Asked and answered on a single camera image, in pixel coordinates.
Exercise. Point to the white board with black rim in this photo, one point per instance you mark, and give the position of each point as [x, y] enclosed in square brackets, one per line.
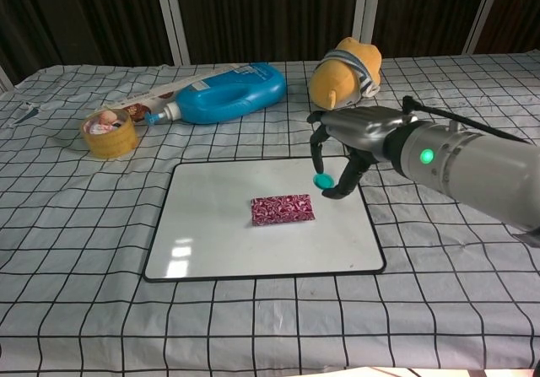
[211, 225]

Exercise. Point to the white black checkered tablecloth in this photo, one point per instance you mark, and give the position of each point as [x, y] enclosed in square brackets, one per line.
[84, 225]

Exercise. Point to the small teal disc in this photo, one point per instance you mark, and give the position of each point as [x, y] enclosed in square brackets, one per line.
[323, 181]

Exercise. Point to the small pink patterned packet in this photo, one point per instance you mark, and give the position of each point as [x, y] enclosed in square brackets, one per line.
[282, 209]

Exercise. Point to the yellow tape roll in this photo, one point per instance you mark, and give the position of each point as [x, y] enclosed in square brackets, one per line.
[109, 145]

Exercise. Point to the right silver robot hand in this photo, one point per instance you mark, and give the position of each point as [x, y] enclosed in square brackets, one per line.
[363, 128]

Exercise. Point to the white metal frame post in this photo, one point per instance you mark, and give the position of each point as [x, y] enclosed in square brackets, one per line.
[483, 10]
[5, 79]
[171, 14]
[366, 10]

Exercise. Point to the yellow plush toy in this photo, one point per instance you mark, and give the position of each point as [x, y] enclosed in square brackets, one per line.
[337, 82]

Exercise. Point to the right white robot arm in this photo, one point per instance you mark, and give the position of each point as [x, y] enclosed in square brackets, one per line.
[472, 170]

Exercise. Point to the long white cardboard box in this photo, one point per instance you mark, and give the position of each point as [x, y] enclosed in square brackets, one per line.
[143, 96]

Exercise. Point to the blue detergent bottle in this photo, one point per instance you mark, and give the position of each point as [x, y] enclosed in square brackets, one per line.
[228, 98]

